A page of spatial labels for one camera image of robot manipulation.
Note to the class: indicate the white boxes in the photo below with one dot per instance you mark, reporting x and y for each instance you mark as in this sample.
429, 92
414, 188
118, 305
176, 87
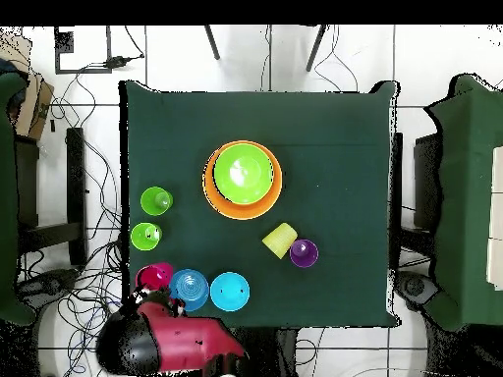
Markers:
497, 216

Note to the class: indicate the black power adapter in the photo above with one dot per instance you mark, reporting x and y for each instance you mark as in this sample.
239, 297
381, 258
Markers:
118, 61

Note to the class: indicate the dark green table cloth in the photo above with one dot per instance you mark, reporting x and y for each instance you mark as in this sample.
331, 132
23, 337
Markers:
235, 118

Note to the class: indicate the black bench frame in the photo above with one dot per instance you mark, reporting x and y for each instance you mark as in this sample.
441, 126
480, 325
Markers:
74, 196

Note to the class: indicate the black tripod leg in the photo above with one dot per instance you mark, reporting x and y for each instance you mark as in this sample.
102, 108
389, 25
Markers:
316, 47
212, 42

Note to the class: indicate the yellow plastic cup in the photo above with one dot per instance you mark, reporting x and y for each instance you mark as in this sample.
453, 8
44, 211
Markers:
279, 239

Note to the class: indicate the red plastic cup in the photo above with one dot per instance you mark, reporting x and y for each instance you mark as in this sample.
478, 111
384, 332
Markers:
153, 275

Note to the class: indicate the translucent blue plastic bowl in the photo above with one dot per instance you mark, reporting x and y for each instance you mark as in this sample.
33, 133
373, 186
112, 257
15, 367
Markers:
190, 288

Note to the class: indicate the green plastic cup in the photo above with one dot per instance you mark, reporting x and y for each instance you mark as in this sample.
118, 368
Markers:
151, 202
141, 237

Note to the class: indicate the black stand base with knob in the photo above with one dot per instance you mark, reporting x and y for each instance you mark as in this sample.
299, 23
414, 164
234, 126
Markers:
47, 284

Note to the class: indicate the large orange plastic bowl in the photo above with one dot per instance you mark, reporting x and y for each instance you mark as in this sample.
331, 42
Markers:
243, 210

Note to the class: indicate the green plastic bowl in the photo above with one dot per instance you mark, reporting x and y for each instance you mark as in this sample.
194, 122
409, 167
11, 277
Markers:
243, 174

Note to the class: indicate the black square floor frame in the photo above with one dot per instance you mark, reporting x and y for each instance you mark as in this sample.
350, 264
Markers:
63, 43

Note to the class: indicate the purple plastic cup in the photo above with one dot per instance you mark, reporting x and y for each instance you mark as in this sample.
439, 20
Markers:
304, 254

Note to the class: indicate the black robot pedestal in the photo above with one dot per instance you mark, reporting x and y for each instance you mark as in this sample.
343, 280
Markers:
271, 353

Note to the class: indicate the brown cardboard box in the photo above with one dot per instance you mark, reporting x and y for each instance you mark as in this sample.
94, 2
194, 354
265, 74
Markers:
31, 106

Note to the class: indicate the green-clothed side table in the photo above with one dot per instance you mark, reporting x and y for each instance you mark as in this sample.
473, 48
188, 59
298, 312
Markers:
463, 196
8, 196

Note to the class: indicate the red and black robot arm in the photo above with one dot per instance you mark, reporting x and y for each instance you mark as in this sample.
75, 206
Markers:
180, 341

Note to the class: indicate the ribbed cyan plastic bowl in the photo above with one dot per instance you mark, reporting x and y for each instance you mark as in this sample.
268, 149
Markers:
228, 292

